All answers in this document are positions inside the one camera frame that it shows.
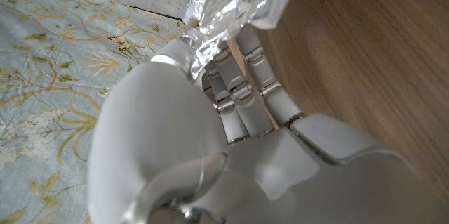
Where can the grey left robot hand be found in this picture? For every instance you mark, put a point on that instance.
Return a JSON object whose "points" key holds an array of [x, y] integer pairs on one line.
{"points": [[280, 175]]}

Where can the aluminum foil roll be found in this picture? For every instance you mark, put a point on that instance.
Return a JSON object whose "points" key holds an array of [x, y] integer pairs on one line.
{"points": [[238, 6]]}

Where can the floral printed backdrop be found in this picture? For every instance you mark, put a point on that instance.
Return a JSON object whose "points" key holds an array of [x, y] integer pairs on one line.
{"points": [[52, 94]]}

